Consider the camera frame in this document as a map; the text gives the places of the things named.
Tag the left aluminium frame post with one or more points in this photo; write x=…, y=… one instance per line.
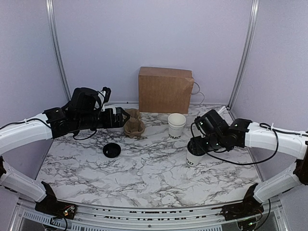
x=56, y=47

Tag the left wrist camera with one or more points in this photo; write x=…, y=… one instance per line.
x=86, y=100

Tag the white wrapped stirrer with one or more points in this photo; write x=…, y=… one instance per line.
x=222, y=110

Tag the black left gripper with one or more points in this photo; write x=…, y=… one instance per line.
x=110, y=123

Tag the white paper coffee cup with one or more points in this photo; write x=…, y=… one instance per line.
x=191, y=159

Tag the brown cardboard cup carrier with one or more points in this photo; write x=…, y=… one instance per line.
x=134, y=127

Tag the black plastic cup lid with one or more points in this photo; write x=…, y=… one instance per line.
x=112, y=150

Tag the white paper cup stack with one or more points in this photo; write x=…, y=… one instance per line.
x=176, y=123

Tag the aluminium front rail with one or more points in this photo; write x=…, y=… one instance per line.
x=108, y=218

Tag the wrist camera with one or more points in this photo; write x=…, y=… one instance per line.
x=86, y=100
x=211, y=123

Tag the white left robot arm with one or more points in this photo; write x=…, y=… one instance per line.
x=23, y=144

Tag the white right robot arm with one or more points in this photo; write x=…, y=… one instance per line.
x=245, y=133

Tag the brown paper takeout bag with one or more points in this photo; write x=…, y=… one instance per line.
x=164, y=90

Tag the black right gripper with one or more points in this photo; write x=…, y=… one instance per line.
x=197, y=146

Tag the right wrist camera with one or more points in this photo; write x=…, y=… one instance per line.
x=211, y=123

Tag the right aluminium frame post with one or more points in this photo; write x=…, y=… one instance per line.
x=245, y=54

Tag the aluminium frame post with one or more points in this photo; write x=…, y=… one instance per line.
x=245, y=54
x=56, y=47

